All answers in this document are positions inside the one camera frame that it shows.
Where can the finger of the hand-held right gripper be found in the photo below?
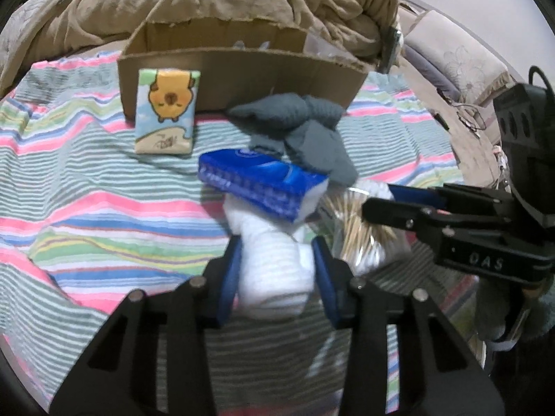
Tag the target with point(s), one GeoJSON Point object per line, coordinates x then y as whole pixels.
{"type": "Point", "coordinates": [416, 194]}
{"type": "Point", "coordinates": [399, 216]}

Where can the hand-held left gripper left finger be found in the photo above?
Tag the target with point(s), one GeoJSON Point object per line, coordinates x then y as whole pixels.
{"type": "Point", "coordinates": [229, 268]}

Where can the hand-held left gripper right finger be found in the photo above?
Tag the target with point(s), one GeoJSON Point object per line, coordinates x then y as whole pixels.
{"type": "Point", "coordinates": [325, 268]}

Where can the bag of cotton swabs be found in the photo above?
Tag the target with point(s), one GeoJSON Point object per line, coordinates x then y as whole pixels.
{"type": "Point", "coordinates": [368, 229]}

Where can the white sock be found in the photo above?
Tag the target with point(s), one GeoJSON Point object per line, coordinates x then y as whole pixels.
{"type": "Point", "coordinates": [271, 260]}

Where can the blue tissue pack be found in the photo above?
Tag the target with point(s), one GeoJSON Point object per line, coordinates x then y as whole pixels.
{"type": "Point", "coordinates": [260, 180]}

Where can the grey sock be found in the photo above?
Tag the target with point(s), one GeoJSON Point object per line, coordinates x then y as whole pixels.
{"type": "Point", "coordinates": [299, 134]}

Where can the cartoon print tissue pack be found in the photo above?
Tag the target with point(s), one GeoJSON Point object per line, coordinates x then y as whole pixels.
{"type": "Point", "coordinates": [167, 110]}

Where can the cardboard box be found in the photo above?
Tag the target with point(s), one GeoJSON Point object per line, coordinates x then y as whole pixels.
{"type": "Point", "coordinates": [243, 69]}

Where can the striped bed sheet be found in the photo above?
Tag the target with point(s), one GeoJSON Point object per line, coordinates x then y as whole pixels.
{"type": "Point", "coordinates": [112, 208]}

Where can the floral pillow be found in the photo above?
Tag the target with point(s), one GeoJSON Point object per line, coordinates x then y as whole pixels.
{"type": "Point", "coordinates": [466, 63]}

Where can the brown blanket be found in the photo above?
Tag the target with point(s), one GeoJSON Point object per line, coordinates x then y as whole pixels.
{"type": "Point", "coordinates": [208, 0]}

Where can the grey quilt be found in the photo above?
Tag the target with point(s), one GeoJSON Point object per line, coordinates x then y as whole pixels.
{"type": "Point", "coordinates": [26, 26]}

